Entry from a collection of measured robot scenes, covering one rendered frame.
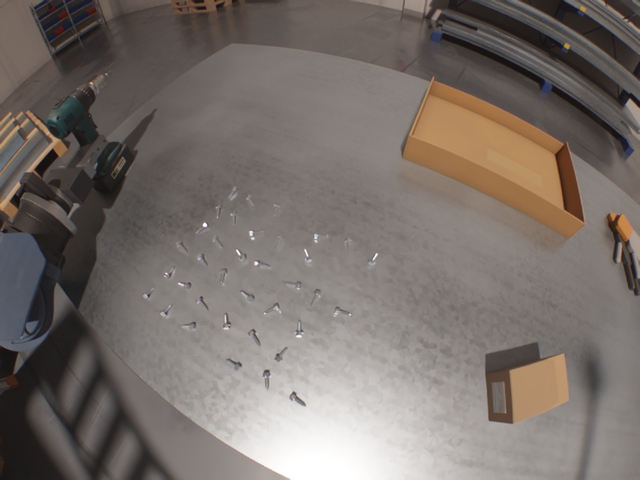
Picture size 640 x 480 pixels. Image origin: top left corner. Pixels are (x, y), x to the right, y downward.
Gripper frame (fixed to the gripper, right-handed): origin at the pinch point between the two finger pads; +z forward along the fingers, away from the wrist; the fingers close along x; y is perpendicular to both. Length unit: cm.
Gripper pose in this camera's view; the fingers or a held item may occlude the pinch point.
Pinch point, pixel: (92, 146)
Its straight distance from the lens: 67.5
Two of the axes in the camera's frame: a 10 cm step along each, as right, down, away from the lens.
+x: 9.9, 1.3, -0.7
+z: 1.5, -8.7, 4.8
